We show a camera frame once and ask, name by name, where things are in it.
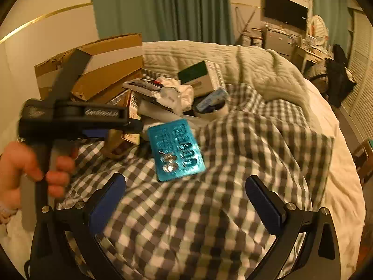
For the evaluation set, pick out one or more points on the blue packet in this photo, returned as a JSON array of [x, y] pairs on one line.
[[211, 100]]

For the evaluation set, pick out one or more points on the green and white carton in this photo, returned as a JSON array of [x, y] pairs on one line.
[[193, 71]]

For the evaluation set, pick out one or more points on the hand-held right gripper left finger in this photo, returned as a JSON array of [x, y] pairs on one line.
[[107, 202]]

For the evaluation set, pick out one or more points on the white dressing table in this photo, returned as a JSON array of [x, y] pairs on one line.
[[313, 53]]

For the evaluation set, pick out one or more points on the person's left hand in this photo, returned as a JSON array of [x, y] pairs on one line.
[[14, 169]]

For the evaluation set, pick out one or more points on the white louvered door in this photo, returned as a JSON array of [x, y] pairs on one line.
[[361, 64]]

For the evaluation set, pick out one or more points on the crumpled white plastic bag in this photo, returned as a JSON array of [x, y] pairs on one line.
[[174, 93]]

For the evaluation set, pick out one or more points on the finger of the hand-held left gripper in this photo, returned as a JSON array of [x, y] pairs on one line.
[[132, 125]]

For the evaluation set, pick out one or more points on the black and red packet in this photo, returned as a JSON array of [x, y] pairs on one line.
[[142, 84]]

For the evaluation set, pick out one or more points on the white foam tube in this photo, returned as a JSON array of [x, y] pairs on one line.
[[156, 110]]

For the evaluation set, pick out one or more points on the blue blister pack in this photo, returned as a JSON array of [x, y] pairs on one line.
[[174, 151]]

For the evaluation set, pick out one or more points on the grey cabinet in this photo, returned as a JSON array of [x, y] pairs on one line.
[[279, 40]]

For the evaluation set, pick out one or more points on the black clothing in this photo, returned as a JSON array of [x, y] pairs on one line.
[[339, 73]]

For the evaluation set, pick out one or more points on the grey checked blanket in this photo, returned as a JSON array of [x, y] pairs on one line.
[[233, 151]]

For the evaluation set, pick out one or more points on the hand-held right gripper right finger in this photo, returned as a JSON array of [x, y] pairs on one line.
[[263, 202]]

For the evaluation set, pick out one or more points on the small labelled brown carton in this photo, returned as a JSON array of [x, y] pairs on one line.
[[133, 102]]

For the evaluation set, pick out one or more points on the white tape roll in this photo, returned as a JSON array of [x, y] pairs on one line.
[[204, 116]]

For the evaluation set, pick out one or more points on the small brown box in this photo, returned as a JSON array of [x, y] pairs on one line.
[[362, 155]]

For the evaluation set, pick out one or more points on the wide green curtain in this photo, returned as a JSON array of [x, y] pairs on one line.
[[160, 5]]

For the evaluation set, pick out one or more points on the black television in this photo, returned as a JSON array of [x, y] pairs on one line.
[[285, 10]]

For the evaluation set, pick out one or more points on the white fluffy blanket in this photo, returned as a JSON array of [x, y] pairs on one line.
[[247, 61]]

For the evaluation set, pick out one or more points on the white round mirror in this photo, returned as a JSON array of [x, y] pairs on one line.
[[317, 24]]

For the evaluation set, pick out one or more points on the large brown cardboard box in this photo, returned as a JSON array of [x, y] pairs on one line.
[[116, 46]]

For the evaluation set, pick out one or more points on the white bed sheet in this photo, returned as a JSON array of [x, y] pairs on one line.
[[335, 166]]

